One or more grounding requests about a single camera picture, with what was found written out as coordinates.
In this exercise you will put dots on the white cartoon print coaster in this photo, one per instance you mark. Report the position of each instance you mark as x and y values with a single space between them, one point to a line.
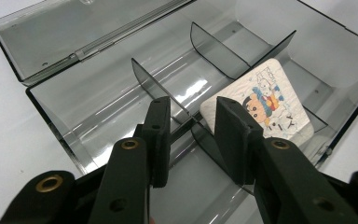
273 102

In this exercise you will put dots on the white table cover sheet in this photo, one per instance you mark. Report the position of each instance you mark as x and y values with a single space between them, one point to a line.
3 133

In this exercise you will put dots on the clear grey compartment box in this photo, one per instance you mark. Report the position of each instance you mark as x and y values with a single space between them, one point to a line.
105 93

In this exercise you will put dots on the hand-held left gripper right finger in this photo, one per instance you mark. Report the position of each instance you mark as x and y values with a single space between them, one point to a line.
279 186

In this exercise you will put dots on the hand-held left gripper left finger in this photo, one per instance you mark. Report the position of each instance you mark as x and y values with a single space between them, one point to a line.
127 180

